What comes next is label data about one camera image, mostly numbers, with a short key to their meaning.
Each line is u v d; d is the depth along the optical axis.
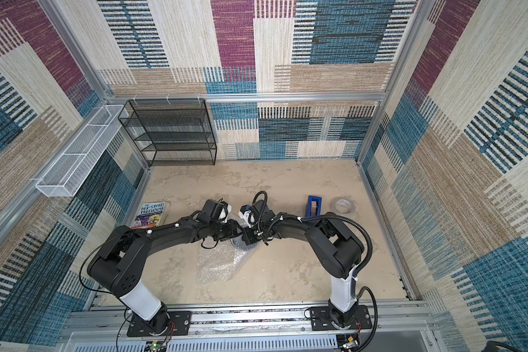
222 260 0.87
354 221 0.46
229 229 0.82
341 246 0.51
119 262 0.46
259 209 0.75
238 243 0.86
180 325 0.73
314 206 0.94
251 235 0.81
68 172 0.72
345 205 1.02
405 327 0.73
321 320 0.73
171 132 1.11
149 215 0.97
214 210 0.75
